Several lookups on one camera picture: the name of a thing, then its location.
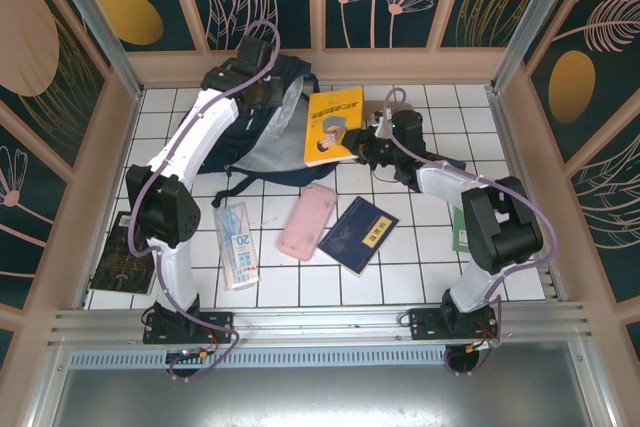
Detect slotted metal vent strip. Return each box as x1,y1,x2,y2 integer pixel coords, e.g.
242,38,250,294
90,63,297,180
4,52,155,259
67,350,576,369

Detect clear plastic pen pack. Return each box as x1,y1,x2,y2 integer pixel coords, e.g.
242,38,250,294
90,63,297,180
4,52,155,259
213,201,261,292

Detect yellow cartoon cover book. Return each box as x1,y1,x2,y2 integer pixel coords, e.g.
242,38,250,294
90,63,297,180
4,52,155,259
303,86,367,169

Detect black cover book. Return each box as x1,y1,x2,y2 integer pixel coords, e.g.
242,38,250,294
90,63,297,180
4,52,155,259
88,210,157,296

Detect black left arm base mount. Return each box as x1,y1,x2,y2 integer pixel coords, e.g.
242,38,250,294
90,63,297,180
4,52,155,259
142,310,236,346

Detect pink pencil case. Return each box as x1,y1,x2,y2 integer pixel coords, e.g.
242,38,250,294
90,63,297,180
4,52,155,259
277,184,337,262

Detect aluminium side rail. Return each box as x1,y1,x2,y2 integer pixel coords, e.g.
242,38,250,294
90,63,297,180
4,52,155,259
485,85,561,304

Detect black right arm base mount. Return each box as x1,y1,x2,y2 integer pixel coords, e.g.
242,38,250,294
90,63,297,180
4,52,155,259
407,306,501,346

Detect navy notebook with yellow label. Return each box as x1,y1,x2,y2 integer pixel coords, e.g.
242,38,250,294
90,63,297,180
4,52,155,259
316,195,400,278

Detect aluminium frame post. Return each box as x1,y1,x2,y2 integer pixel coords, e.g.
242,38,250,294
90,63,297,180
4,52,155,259
38,0,144,101
489,0,587,94

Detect navy blue backpack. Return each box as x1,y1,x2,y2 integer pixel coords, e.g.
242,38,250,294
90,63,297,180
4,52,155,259
196,53,344,209

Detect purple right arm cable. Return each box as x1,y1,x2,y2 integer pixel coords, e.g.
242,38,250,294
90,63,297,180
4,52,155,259
382,87,560,377

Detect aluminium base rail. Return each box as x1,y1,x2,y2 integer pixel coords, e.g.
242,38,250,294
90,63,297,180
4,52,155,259
47,300,592,348

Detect small wired circuit board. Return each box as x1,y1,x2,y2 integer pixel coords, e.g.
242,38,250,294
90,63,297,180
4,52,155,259
167,346,214,363
464,338,502,354

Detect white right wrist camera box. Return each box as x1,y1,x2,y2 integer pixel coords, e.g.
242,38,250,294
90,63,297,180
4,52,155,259
373,114,397,141

